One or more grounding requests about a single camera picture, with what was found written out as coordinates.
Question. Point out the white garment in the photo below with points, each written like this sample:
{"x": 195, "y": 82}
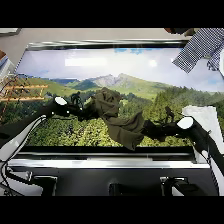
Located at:
{"x": 205, "y": 116}

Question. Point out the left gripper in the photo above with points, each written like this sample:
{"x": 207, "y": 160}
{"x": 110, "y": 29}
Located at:
{"x": 76, "y": 112}

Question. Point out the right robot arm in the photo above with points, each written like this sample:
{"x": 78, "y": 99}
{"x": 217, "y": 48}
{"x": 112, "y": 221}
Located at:
{"x": 200, "y": 135}

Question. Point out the checked shirt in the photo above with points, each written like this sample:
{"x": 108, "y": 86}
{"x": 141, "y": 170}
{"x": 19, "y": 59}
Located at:
{"x": 200, "y": 46}

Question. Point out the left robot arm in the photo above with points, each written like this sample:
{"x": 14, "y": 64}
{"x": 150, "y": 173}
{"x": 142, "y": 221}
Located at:
{"x": 20, "y": 128}

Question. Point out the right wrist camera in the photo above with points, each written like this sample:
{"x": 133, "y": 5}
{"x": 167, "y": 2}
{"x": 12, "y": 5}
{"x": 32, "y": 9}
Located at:
{"x": 169, "y": 114}

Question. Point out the silver frame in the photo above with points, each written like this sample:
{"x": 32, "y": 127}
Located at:
{"x": 110, "y": 163}

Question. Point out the brown clothes hanger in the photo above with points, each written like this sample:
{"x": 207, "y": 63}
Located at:
{"x": 23, "y": 98}
{"x": 28, "y": 87}

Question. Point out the olive green pants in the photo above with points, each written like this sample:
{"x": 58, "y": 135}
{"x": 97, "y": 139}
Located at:
{"x": 116, "y": 120}

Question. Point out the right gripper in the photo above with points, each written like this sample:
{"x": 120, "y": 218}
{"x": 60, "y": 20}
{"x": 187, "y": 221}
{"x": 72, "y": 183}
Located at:
{"x": 157, "y": 130}

